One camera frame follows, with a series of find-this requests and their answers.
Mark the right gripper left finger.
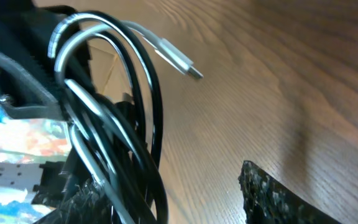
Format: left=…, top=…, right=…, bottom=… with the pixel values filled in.
left=34, top=181, right=112, bottom=224

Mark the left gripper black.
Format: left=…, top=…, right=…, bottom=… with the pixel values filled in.
left=0, top=0, right=76, bottom=120

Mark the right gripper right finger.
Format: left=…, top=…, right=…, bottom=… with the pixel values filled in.
left=238, top=161, right=338, bottom=224

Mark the black usb cable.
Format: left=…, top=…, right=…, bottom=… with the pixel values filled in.
left=60, top=11, right=169, bottom=224

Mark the white usb cable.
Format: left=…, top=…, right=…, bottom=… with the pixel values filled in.
left=47, top=14, right=204, bottom=224

